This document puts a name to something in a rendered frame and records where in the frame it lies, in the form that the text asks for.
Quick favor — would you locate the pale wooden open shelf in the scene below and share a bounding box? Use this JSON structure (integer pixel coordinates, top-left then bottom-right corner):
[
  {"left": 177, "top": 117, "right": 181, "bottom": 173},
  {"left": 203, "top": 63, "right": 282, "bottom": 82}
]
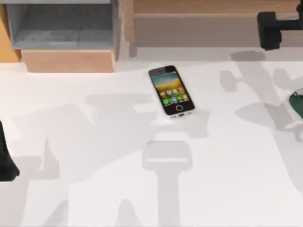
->
[{"left": 123, "top": 0, "right": 303, "bottom": 58}]

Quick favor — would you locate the dark green mouse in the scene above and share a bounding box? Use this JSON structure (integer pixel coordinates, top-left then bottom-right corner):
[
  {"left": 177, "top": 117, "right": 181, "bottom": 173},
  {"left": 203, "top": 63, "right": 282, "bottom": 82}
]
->
[{"left": 282, "top": 87, "right": 303, "bottom": 130}]

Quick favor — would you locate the pale wooden drawer front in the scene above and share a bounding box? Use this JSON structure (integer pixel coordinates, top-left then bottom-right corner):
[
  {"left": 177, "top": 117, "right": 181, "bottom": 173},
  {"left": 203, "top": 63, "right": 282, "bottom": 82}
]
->
[{"left": 20, "top": 49, "right": 115, "bottom": 73}]

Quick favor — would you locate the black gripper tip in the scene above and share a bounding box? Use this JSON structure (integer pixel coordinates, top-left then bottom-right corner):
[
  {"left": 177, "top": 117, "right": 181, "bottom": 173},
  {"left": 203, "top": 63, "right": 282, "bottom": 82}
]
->
[{"left": 0, "top": 120, "right": 21, "bottom": 183}]

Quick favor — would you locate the white smartphone with lit screen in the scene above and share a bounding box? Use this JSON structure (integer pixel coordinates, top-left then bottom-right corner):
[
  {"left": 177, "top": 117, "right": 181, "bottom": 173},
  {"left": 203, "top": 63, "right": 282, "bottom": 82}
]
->
[{"left": 148, "top": 65, "right": 196, "bottom": 120}]

